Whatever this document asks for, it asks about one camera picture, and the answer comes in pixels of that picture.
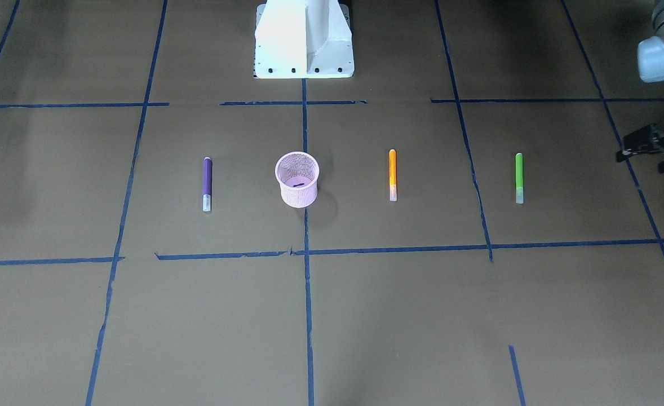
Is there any green highlighter pen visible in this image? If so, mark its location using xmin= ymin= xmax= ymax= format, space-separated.
xmin=515 ymin=152 xmax=524 ymax=205

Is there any orange marker pen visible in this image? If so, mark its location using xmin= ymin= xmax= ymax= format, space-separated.
xmin=388 ymin=149 xmax=397 ymax=201

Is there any pink mesh pen holder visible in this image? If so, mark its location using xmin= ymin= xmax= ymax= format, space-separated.
xmin=275 ymin=151 xmax=321 ymax=208

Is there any purple marker pen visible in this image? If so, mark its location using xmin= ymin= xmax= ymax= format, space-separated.
xmin=202 ymin=157 xmax=213 ymax=211

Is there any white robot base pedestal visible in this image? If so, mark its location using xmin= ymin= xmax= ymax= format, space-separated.
xmin=253 ymin=1 xmax=355 ymax=80

